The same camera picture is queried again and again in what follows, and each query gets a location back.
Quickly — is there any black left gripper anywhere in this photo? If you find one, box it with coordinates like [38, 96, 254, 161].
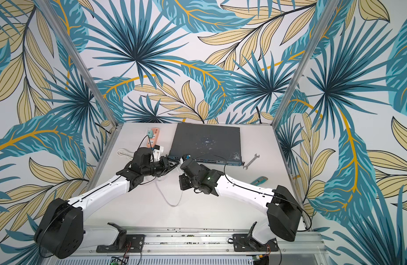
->
[142, 155, 180, 177]

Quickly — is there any white charging cable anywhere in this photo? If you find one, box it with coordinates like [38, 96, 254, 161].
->
[155, 177, 184, 208]

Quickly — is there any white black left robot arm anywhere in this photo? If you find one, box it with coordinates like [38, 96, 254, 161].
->
[33, 156, 179, 259]

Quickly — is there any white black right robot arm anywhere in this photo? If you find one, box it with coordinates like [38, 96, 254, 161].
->
[179, 170, 304, 244]

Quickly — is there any orange power strip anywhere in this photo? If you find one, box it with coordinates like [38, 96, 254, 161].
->
[147, 128, 159, 148]

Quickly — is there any silver open-end wrench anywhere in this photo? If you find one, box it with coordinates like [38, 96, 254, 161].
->
[243, 153, 260, 170]

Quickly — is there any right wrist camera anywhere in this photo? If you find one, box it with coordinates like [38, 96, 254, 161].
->
[180, 154, 207, 179]

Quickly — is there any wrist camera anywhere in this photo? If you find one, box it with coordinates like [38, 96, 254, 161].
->
[132, 145, 164, 164]
[180, 154, 207, 179]

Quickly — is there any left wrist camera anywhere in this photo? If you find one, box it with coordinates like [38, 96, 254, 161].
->
[132, 145, 164, 164]

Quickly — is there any grey blue network switch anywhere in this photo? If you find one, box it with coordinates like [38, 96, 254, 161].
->
[169, 123, 244, 166]

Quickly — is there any white coiled power cord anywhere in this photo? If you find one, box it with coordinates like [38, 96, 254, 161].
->
[116, 148, 135, 161]

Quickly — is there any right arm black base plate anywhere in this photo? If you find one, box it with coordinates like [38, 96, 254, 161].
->
[228, 234, 279, 253]

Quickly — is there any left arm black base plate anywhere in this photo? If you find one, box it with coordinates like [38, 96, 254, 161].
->
[96, 234, 146, 254]

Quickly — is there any aluminium front rail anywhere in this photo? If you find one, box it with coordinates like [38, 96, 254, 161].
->
[44, 226, 330, 257]

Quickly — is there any left aluminium frame post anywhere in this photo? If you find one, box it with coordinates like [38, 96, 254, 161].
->
[36, 0, 118, 128]

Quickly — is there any aluminium frame post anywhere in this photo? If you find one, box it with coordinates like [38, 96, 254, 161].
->
[36, 0, 118, 128]
[272, 1, 339, 131]

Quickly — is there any right aluminium frame post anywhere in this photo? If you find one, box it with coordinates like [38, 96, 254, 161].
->
[272, 1, 339, 131]

